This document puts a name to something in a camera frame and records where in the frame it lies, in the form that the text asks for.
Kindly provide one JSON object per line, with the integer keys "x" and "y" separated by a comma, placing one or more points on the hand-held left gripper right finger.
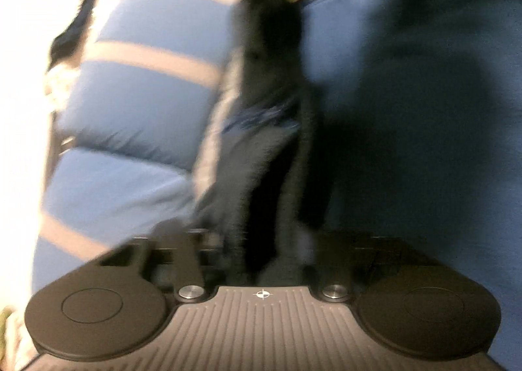
{"x": 330, "y": 261}

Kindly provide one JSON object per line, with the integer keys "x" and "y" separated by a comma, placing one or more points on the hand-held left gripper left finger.
{"x": 183, "y": 257}

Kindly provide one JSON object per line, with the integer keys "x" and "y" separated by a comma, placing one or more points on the blue and navy fleece jacket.
{"x": 408, "y": 110}

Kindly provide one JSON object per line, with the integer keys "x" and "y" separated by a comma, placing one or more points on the blue pillow with grey stripes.
{"x": 155, "y": 20}
{"x": 114, "y": 191}

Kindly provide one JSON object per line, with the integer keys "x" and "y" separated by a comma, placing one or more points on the dark cloth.
{"x": 73, "y": 32}

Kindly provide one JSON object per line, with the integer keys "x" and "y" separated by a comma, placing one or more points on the pile of blankets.
{"x": 6, "y": 330}

